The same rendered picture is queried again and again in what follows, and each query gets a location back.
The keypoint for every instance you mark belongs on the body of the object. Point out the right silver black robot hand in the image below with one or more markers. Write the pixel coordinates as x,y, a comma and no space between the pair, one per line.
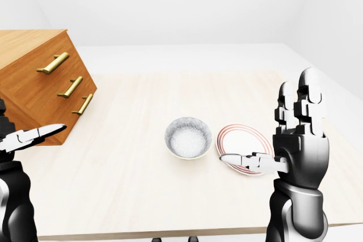
303,151

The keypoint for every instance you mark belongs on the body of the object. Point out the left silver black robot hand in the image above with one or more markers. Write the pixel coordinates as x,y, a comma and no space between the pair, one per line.
25,137

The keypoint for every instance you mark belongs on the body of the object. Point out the right silver black robot arm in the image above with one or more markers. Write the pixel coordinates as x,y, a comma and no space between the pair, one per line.
300,213

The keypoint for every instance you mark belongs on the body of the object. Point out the left silver black robot arm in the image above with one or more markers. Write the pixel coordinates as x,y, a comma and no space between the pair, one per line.
17,202

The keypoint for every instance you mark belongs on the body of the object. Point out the wooden cabinet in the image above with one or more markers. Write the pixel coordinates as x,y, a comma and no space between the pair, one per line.
25,43

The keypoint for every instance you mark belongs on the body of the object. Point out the grey speckled bowl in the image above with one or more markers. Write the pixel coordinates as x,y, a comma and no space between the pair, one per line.
188,139

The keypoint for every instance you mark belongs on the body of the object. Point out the large wooden drawer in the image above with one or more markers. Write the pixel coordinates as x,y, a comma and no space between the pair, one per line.
25,76

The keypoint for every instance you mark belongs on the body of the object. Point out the white plate with red rings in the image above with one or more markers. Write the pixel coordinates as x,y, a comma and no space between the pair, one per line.
241,140

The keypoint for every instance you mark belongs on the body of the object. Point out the small dark shape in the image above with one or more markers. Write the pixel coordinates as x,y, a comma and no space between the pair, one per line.
156,240
193,239

